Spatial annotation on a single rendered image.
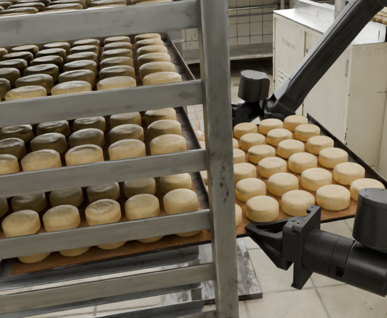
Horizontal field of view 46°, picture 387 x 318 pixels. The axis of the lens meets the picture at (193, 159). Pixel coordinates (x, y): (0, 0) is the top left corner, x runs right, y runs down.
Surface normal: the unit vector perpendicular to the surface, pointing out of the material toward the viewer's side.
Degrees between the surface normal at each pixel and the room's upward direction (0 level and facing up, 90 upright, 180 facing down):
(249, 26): 90
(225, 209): 90
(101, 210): 0
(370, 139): 90
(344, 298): 0
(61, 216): 0
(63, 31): 90
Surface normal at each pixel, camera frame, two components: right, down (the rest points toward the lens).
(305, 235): 0.80, 0.20
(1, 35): 0.15, 0.41
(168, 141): -0.07, -0.90
